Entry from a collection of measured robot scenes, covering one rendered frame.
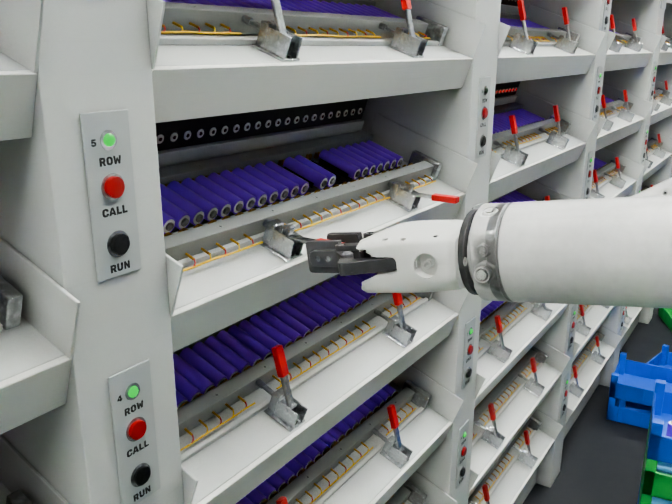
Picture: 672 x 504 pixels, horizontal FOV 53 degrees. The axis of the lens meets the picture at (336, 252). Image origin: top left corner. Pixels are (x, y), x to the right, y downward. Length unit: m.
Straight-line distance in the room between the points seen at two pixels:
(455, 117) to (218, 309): 0.56
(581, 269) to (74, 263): 0.37
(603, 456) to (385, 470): 1.27
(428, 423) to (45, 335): 0.77
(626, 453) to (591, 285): 1.77
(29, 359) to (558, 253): 0.39
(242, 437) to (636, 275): 0.44
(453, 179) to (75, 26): 0.70
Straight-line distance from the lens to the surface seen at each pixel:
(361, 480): 1.04
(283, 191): 0.82
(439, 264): 0.57
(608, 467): 2.21
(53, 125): 0.49
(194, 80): 0.58
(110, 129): 0.52
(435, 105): 1.08
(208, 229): 0.68
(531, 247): 0.54
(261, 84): 0.65
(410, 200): 0.92
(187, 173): 0.78
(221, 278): 0.65
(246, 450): 0.75
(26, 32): 0.49
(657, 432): 1.48
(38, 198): 0.51
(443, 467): 1.27
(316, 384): 0.86
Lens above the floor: 1.17
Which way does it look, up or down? 17 degrees down
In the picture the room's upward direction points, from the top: straight up
